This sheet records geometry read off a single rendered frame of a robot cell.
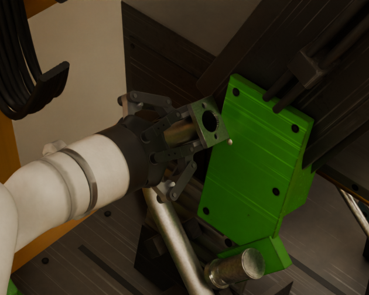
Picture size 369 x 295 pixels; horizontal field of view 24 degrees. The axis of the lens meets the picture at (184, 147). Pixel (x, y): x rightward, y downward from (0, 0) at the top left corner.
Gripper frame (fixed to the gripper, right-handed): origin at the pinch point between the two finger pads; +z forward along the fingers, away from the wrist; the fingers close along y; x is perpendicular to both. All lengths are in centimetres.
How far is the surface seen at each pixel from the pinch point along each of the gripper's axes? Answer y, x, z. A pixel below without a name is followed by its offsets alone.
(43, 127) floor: 9, 158, 87
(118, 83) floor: 14, 151, 118
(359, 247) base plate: -27.1, 6.9, 29.5
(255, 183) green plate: -8.8, -3.5, 2.9
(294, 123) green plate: -3.3, -12.4, 2.9
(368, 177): -14.0, -8.9, 16.6
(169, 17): 13.9, 6.6, 9.6
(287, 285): -25.3, 6.9, 12.1
